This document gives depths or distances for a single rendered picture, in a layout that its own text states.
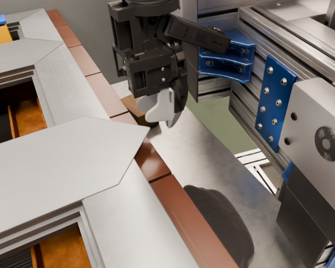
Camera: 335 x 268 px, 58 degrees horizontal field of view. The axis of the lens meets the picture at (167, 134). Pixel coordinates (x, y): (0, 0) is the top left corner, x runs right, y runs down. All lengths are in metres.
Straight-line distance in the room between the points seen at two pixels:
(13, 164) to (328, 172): 0.42
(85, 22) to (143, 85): 0.87
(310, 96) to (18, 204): 0.37
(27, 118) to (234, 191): 0.59
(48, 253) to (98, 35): 0.91
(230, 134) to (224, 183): 1.17
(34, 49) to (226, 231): 0.64
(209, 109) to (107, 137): 1.52
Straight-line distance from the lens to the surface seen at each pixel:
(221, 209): 0.56
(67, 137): 0.52
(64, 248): 0.59
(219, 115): 1.94
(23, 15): 1.15
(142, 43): 0.40
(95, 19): 1.27
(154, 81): 0.42
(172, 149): 0.70
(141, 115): 0.73
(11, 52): 0.89
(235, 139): 1.76
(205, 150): 0.70
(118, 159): 0.46
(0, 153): 0.54
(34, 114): 0.92
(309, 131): 0.34
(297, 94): 0.34
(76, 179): 0.45
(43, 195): 0.45
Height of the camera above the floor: 1.16
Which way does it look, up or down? 40 degrees down
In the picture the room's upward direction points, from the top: 4 degrees counter-clockwise
